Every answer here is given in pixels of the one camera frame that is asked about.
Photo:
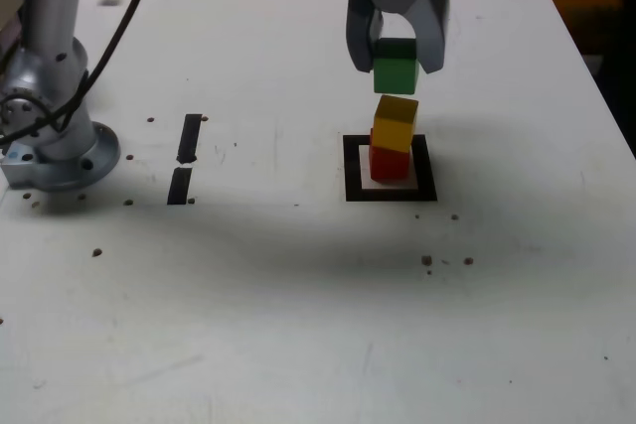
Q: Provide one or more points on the green cube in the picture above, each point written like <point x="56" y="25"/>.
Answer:
<point x="395" y="69"/>

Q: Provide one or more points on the yellow cube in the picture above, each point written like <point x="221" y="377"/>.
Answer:
<point x="395" y="123"/>

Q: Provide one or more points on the red cube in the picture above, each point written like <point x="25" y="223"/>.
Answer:
<point x="390" y="163"/>

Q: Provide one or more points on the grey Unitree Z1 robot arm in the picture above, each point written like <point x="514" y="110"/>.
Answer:
<point x="54" y="71"/>

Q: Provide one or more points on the black tape square outline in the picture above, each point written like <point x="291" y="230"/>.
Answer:
<point x="350" y="171"/>

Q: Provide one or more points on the black tape strip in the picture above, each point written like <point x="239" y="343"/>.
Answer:
<point x="191" y="138"/>

